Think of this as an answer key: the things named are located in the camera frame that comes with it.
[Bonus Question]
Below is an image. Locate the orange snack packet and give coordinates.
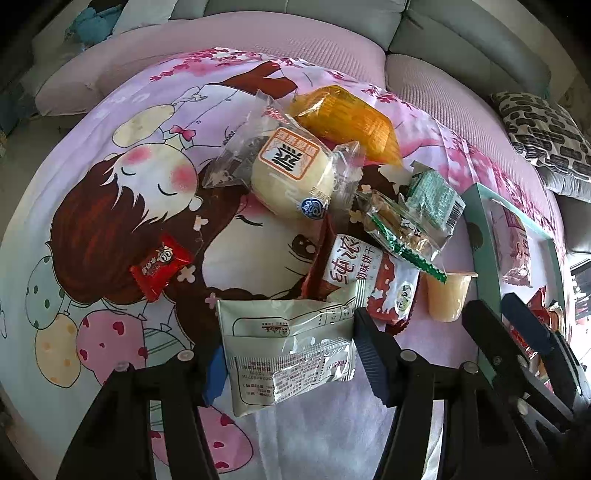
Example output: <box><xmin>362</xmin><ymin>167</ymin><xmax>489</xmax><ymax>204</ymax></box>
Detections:
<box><xmin>288</xmin><ymin>85</ymin><xmax>402</xmax><ymax>167</ymax></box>

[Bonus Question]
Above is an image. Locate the light grey cushion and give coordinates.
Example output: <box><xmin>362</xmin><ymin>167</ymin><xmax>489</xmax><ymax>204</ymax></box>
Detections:
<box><xmin>108</xmin><ymin>0</ymin><xmax>178</xmax><ymax>35</ymax></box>

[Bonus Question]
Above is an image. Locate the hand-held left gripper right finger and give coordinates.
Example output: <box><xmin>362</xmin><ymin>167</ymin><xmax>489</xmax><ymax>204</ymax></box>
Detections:
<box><xmin>353</xmin><ymin>307</ymin><xmax>522</xmax><ymax>480</ymax></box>

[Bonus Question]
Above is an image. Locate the grey sofa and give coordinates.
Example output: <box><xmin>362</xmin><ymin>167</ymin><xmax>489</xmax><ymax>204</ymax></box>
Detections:
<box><xmin>0</xmin><ymin>0</ymin><xmax>591</xmax><ymax>259</ymax></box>

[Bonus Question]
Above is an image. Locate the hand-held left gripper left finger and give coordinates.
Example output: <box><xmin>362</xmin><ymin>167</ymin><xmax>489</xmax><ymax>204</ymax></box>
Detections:
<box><xmin>55</xmin><ymin>344</ymin><xmax>232</xmax><ymax>480</ymax></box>

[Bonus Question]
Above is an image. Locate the red white biscuit packet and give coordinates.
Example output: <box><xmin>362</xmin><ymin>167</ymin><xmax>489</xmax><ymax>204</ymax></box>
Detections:
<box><xmin>300</xmin><ymin>217</ymin><xmax>421</xmax><ymax>335</ymax></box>

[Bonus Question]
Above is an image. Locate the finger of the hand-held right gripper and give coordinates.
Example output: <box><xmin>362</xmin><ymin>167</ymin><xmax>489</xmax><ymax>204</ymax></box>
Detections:
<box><xmin>462</xmin><ymin>299</ymin><xmax>573</xmax><ymax>430</ymax></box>
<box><xmin>501</xmin><ymin>293</ymin><xmax>589</xmax><ymax>407</ymax></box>

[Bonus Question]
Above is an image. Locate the black white patterned pillow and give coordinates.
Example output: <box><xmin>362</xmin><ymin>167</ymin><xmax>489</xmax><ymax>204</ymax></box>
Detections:
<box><xmin>490</xmin><ymin>90</ymin><xmax>591</xmax><ymax>169</ymax></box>

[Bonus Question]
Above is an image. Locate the pink sofa cover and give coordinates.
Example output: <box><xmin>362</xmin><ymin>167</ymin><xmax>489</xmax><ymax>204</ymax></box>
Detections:
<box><xmin>34</xmin><ymin>21</ymin><xmax>568</xmax><ymax>241</ymax></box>

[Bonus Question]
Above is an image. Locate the white snack packet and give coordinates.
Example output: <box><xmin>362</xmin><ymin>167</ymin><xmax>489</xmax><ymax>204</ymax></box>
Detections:
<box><xmin>216</xmin><ymin>279</ymin><xmax>358</xmax><ymax>418</ymax></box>

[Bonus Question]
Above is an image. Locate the blue cloth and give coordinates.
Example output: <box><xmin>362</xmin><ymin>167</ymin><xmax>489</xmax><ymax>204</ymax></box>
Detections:
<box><xmin>65</xmin><ymin>7</ymin><xmax>123</xmax><ymax>44</ymax></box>

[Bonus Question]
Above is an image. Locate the printed cartoon blanket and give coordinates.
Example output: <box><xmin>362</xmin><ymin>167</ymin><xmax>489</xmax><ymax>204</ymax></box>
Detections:
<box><xmin>0</xmin><ymin>46</ymin><xmax>568</xmax><ymax>480</ymax></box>

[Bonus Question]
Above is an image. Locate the pink swiss roll packet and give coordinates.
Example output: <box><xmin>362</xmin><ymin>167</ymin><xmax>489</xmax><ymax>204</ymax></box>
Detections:
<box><xmin>489</xmin><ymin>200</ymin><xmax>534</xmax><ymax>287</ymax></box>

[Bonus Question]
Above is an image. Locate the small green snack packet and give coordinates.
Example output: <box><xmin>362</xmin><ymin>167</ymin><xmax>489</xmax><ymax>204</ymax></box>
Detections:
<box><xmin>399</xmin><ymin>161</ymin><xmax>466</xmax><ymax>232</ymax></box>

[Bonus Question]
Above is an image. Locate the clear green-edged cookie packet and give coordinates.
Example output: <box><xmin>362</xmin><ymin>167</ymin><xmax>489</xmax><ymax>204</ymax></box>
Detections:
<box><xmin>353</xmin><ymin>189</ymin><xmax>455</xmax><ymax>283</ymax></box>

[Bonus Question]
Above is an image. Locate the grey pillow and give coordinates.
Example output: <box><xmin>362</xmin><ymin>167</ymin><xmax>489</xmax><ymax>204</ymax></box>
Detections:
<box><xmin>536</xmin><ymin>161</ymin><xmax>591</xmax><ymax>204</ymax></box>

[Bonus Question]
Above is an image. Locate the teal cardboard box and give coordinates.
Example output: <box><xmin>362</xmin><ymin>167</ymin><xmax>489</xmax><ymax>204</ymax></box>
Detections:
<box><xmin>462</xmin><ymin>182</ymin><xmax>573</xmax><ymax>370</ymax></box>

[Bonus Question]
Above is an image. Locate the yellow jelly cup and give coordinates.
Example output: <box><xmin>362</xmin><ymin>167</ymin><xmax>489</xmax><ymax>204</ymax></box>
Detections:
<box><xmin>426</xmin><ymin>271</ymin><xmax>478</xmax><ymax>322</ymax></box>

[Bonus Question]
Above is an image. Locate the clear packet with white bun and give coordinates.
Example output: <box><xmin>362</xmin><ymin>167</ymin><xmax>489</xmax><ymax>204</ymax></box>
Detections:
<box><xmin>201</xmin><ymin>90</ymin><xmax>365</xmax><ymax>221</ymax></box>

